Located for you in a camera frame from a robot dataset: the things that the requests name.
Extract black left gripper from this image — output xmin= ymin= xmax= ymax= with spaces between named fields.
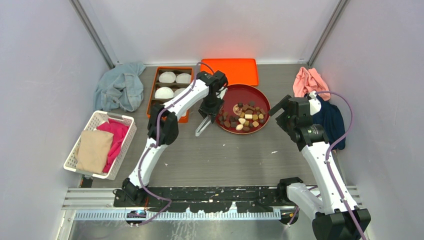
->
xmin=200 ymin=94 xmax=225 ymax=123

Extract silver metal tongs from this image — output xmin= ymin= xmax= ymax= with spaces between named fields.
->
xmin=195 ymin=115 xmax=213 ymax=137

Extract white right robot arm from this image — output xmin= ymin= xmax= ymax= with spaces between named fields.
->
xmin=268 ymin=93 xmax=371 ymax=240

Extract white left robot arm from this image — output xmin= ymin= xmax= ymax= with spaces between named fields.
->
xmin=114 ymin=70 xmax=228 ymax=207

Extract orange chocolate box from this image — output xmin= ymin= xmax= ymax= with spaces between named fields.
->
xmin=146 ymin=66 xmax=194 ymax=118

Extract round red lacquer tray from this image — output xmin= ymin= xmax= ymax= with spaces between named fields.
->
xmin=216 ymin=84 xmax=271 ymax=135

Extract white paper cup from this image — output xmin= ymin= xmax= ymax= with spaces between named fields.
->
xmin=154 ymin=87 xmax=174 ymax=99
xmin=158 ymin=71 xmax=177 ymax=83
xmin=175 ymin=73 xmax=192 ymax=84
xmin=173 ymin=88 xmax=185 ymax=98

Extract salmon pink cloth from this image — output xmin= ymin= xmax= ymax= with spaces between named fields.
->
xmin=292 ymin=66 xmax=330 ymax=97

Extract orange box lid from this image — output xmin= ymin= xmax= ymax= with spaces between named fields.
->
xmin=201 ymin=58 xmax=259 ymax=87

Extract navy blue cloth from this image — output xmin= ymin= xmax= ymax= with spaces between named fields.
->
xmin=312 ymin=98 xmax=346 ymax=144

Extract light blue cloth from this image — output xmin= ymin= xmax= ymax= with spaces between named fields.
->
xmin=93 ymin=62 xmax=146 ymax=112

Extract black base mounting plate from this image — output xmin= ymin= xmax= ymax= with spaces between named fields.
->
xmin=113 ymin=185 xmax=299 ymax=214

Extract pink cloth in basket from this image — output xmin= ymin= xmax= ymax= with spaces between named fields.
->
xmin=96 ymin=118 xmax=129 ymax=173

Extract beige cloth in basket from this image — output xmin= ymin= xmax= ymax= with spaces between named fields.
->
xmin=76 ymin=130 xmax=113 ymax=174

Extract aluminium frame rail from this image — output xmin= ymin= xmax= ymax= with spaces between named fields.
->
xmin=61 ymin=188 xmax=362 ymax=221

